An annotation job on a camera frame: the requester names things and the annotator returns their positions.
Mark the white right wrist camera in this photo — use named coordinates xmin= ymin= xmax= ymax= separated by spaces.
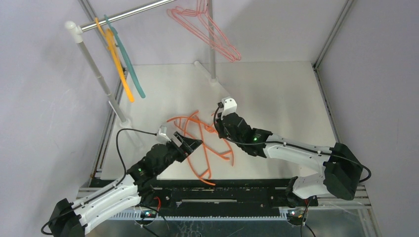
xmin=220 ymin=97 xmax=237 ymax=119

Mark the chrome rack top bar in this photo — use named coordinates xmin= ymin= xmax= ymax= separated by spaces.
xmin=98 ymin=0 xmax=175 ymax=26

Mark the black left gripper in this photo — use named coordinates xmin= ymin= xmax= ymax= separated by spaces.
xmin=155 ymin=132 xmax=202 ymax=175

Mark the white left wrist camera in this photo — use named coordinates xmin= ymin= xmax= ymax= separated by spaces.
xmin=156 ymin=125 xmax=171 ymax=143

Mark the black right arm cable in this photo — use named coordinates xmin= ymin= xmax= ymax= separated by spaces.
xmin=213 ymin=104 xmax=372 ymax=237

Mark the teal plastic hanger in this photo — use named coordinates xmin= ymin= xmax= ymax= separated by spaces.
xmin=104 ymin=15 xmax=146 ymax=98

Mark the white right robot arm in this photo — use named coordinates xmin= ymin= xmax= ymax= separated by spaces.
xmin=213 ymin=113 xmax=366 ymax=205

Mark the aluminium frame rail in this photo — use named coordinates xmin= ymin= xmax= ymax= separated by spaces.
xmin=78 ymin=0 xmax=123 ymax=188

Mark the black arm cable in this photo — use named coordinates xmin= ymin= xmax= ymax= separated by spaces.
xmin=213 ymin=104 xmax=372 ymax=237
xmin=41 ymin=128 xmax=161 ymax=236

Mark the white rack right post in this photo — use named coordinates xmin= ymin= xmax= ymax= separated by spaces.
xmin=207 ymin=0 xmax=217 ymax=79

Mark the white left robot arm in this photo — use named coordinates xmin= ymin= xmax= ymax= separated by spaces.
xmin=41 ymin=132 xmax=203 ymax=237

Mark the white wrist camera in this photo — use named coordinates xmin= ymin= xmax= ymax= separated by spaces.
xmin=220 ymin=97 xmax=237 ymax=119
xmin=156 ymin=125 xmax=171 ymax=143

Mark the yellow plastic hanger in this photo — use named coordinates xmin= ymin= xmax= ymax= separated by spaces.
xmin=94 ymin=17 xmax=135 ymax=103

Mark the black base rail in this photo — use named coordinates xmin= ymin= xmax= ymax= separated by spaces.
xmin=140 ymin=179 xmax=318 ymax=219

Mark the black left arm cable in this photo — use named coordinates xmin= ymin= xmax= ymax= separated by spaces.
xmin=41 ymin=128 xmax=161 ymax=236

